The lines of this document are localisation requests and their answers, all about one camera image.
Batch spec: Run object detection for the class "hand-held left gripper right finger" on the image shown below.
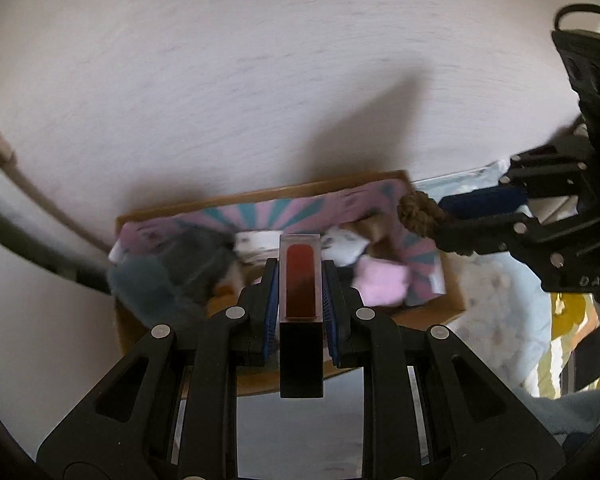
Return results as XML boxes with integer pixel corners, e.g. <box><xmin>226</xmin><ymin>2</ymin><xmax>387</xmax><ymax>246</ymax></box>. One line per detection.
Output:
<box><xmin>322</xmin><ymin>260</ymin><xmax>566</xmax><ymax>480</ymax></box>

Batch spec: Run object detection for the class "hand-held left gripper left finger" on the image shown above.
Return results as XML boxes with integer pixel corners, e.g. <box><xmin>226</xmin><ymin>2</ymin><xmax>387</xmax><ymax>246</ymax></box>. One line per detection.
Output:
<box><xmin>36</xmin><ymin>258</ymin><xmax>281</xmax><ymax>480</ymax></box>

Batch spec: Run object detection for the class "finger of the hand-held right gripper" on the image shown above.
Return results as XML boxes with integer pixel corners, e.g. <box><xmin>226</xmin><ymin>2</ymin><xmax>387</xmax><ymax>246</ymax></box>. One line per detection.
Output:
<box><xmin>437</xmin><ymin>144</ymin><xmax>592</xmax><ymax>218</ymax></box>
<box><xmin>435</xmin><ymin>210</ymin><xmax>542</xmax><ymax>258</ymax></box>

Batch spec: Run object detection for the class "red lip gloss black cap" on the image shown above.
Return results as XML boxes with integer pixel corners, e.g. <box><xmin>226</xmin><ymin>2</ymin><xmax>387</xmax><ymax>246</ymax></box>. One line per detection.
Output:
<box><xmin>278</xmin><ymin>233</ymin><xmax>326</xmax><ymax>399</ymax></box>

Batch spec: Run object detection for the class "pink fluffy plush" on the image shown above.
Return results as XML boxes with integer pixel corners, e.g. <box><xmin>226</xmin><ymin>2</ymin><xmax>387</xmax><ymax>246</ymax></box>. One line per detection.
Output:
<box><xmin>355</xmin><ymin>257</ymin><xmax>411</xmax><ymax>306</ymax></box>

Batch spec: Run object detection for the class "brown rope knot ball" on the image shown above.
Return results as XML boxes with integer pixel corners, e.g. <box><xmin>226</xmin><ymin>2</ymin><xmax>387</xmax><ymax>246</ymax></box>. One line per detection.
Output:
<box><xmin>396</xmin><ymin>191</ymin><xmax>448</xmax><ymax>241</ymax></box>

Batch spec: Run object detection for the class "brown cardboard box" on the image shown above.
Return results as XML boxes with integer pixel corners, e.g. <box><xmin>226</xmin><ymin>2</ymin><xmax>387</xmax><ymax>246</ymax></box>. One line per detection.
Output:
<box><xmin>114</xmin><ymin>170</ymin><xmax>468</xmax><ymax>396</ymax></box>

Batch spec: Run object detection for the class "white printed cloth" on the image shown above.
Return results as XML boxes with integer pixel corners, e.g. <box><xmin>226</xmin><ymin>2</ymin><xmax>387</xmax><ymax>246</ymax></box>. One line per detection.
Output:
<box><xmin>325</xmin><ymin>227</ymin><xmax>371</xmax><ymax>266</ymax></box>

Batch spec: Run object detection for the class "yellow green floral cloth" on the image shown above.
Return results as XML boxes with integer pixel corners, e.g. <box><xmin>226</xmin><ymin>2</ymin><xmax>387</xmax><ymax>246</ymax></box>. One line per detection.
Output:
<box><xmin>550</xmin><ymin>292</ymin><xmax>600</xmax><ymax>398</ymax></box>

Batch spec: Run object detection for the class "light blue floral blanket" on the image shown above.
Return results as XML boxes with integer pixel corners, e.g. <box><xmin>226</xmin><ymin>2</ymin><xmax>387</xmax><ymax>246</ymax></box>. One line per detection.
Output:
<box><xmin>410</xmin><ymin>160</ymin><xmax>556</xmax><ymax>396</ymax></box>

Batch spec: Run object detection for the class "pink teal printed sheet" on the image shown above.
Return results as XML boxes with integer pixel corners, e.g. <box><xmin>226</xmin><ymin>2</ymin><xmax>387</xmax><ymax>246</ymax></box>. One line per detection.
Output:
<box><xmin>109</xmin><ymin>180</ymin><xmax>448</xmax><ymax>306</ymax></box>

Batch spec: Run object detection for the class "grey blue plush toy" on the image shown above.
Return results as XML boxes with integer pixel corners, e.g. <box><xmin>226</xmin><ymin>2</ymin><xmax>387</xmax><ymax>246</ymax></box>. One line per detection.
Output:
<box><xmin>105</xmin><ymin>232</ymin><xmax>238</xmax><ymax>331</ymax></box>

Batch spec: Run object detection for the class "dark cloth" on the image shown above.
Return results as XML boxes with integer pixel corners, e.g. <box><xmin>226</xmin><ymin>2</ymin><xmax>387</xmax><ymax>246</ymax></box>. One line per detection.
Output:
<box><xmin>560</xmin><ymin>327</ymin><xmax>600</xmax><ymax>393</ymax></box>

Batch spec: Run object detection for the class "light blue fleece cloth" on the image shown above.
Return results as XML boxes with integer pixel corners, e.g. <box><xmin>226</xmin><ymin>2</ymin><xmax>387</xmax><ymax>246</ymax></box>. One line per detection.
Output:
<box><xmin>520</xmin><ymin>387</ymin><xmax>600</xmax><ymax>448</ymax></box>

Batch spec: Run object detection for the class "dark tube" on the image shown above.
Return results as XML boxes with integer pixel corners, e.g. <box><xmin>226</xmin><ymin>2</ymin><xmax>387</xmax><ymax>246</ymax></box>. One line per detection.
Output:
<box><xmin>0</xmin><ymin>195</ymin><xmax>116</xmax><ymax>296</ymax></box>

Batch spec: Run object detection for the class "wooden strip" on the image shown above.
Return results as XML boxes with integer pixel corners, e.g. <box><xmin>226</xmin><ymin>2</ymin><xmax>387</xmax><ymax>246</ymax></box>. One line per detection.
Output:
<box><xmin>0</xmin><ymin>105</ymin><xmax>113</xmax><ymax>256</ymax></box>

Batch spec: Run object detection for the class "black cable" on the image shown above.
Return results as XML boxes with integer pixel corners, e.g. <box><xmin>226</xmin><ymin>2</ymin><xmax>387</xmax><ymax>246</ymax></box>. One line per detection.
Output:
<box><xmin>554</xmin><ymin>4</ymin><xmax>600</xmax><ymax>32</ymax></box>

